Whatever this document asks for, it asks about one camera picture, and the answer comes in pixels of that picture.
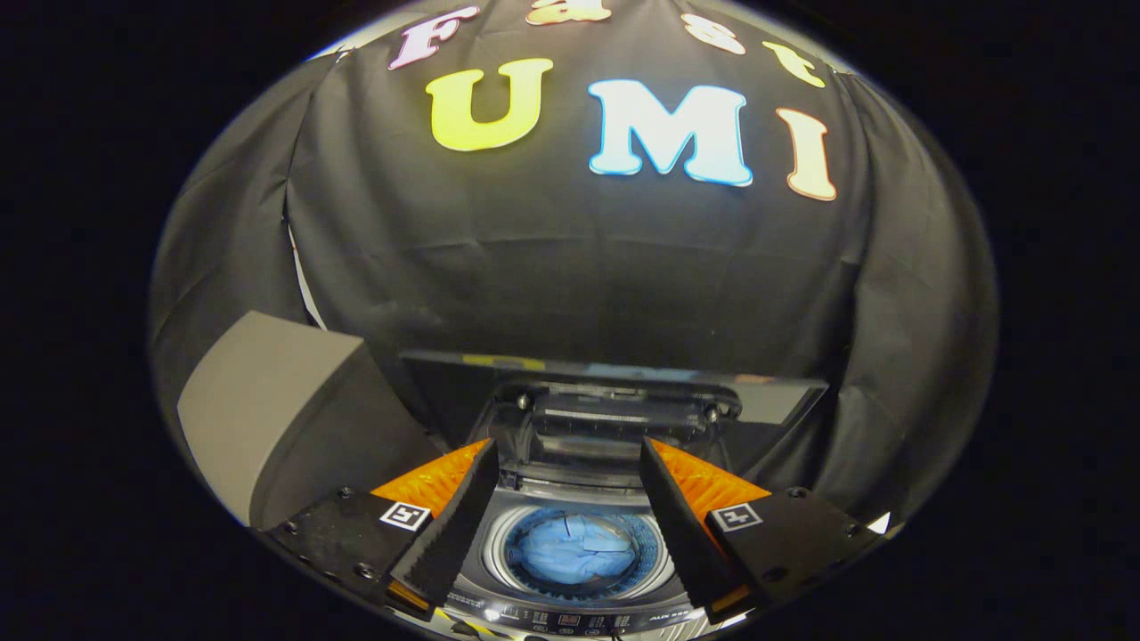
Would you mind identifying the light blue polo shirt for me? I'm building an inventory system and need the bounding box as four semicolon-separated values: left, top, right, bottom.
517;515;640;584

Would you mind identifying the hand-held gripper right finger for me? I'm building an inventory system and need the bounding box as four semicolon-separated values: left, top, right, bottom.
639;436;883;624

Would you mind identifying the black backdrop cloth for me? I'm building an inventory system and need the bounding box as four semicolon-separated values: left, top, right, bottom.
150;0;998;526

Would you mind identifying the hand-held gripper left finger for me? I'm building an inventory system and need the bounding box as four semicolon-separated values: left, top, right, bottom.
267;438;501;622

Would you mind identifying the grey cabinet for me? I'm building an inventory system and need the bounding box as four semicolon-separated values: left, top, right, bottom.
176;310;446;531

